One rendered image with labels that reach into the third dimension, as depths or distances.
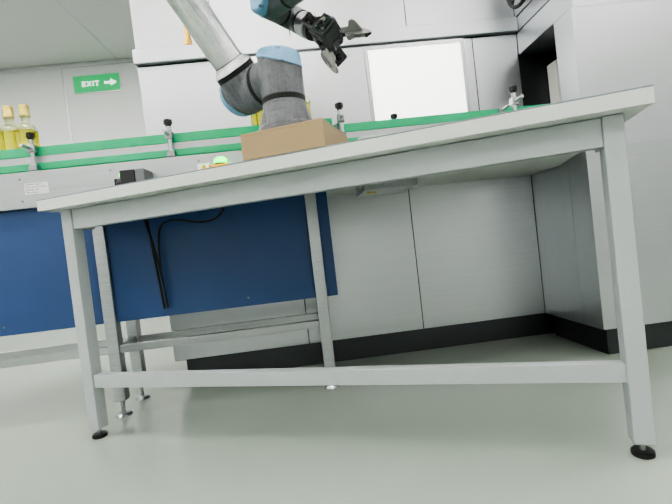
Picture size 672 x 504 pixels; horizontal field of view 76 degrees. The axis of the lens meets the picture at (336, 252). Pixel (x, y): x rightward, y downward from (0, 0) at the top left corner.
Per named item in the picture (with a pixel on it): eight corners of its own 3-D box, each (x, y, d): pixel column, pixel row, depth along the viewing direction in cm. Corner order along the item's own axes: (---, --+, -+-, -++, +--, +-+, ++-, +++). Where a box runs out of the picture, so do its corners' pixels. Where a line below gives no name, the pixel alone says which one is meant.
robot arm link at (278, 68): (281, 87, 106) (275, 32, 105) (248, 104, 114) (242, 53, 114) (315, 96, 115) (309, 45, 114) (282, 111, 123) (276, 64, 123)
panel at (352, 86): (469, 119, 186) (460, 41, 185) (471, 117, 183) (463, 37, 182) (261, 140, 180) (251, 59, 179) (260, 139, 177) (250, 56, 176)
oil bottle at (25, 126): (45, 180, 163) (35, 106, 163) (36, 178, 158) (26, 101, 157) (30, 182, 163) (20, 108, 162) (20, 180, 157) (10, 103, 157)
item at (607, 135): (659, 460, 88) (625, 111, 86) (88, 439, 133) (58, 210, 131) (642, 439, 96) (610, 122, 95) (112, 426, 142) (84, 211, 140)
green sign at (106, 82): (122, 90, 461) (119, 72, 460) (121, 90, 460) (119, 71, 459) (74, 94, 458) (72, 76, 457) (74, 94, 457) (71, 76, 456)
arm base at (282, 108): (309, 124, 106) (304, 84, 105) (251, 134, 108) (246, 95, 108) (321, 138, 120) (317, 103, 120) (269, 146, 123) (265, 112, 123)
